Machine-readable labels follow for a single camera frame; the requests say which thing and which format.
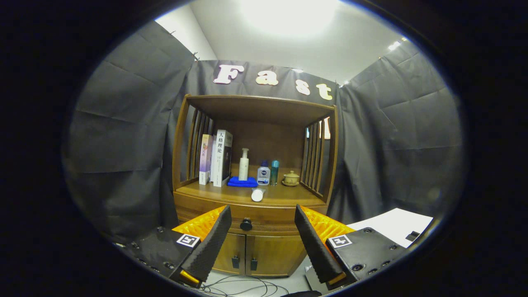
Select wooden cabinet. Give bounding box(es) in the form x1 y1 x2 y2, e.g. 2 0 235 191
172 94 339 278

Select black floor cables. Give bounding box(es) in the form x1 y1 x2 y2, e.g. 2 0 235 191
194 274 289 297

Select wooden cabinet door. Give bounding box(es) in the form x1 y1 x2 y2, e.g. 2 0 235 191
212 232 247 276
245 234 308 278

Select wooden countertop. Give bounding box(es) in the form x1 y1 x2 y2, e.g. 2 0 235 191
175 163 328 208

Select blue folded cloth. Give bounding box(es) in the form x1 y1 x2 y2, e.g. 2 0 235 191
227 176 259 188

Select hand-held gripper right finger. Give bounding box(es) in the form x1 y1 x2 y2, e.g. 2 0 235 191
294 204 413 290

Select white bottle with blue pump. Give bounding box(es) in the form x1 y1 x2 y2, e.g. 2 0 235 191
257 160 271 186

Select wooden drawer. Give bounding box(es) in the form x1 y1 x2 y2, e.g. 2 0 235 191
173 191 328 236

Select purple book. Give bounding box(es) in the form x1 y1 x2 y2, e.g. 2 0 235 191
198 134 214 185

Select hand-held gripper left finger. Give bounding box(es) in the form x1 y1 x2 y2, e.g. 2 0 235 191
120 205 232 288

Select white book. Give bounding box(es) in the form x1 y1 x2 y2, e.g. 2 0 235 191
210 129 233 188

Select white sheet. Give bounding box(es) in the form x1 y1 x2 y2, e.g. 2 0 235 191
346 207 434 248

